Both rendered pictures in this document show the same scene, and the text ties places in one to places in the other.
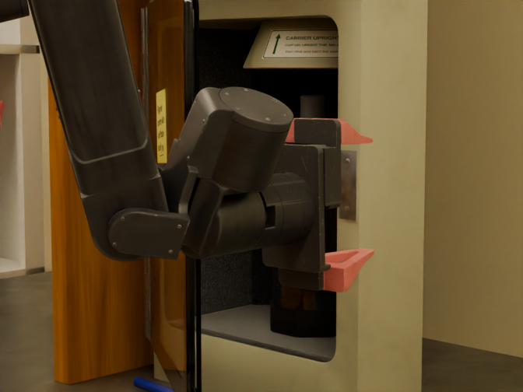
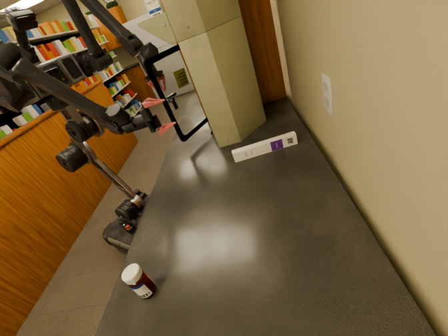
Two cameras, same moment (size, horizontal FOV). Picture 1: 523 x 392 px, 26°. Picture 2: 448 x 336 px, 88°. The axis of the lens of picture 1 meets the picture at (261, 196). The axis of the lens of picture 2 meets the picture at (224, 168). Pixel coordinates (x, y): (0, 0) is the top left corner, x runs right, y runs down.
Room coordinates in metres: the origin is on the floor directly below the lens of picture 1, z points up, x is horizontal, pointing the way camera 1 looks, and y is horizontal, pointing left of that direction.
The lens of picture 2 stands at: (0.60, -0.93, 1.47)
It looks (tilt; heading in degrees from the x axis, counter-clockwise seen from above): 33 degrees down; 59
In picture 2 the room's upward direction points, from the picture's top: 22 degrees counter-clockwise
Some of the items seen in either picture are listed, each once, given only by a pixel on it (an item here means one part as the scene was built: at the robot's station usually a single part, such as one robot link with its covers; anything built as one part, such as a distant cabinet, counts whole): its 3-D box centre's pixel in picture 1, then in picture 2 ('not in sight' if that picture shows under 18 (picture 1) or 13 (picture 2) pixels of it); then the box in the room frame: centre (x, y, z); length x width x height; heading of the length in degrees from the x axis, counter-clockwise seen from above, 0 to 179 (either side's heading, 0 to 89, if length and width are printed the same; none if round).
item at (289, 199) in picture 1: (273, 209); (143, 120); (0.90, -0.01, 1.21); 0.07 x 0.07 x 0.10; 45
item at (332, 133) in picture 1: (331, 159); (155, 107); (0.95, -0.06, 1.24); 0.09 x 0.07 x 0.07; 135
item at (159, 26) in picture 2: not in sight; (167, 29); (1.19, 0.06, 1.46); 0.32 x 0.12 x 0.10; 46
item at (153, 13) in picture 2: not in sight; (155, 7); (1.17, 0.03, 1.54); 0.05 x 0.05 x 0.06; 47
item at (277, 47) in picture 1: (321, 43); not in sight; (1.29, -0.07, 1.34); 0.18 x 0.18 x 0.05
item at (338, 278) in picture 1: (333, 242); (163, 123); (0.95, -0.06, 1.17); 0.09 x 0.07 x 0.07; 135
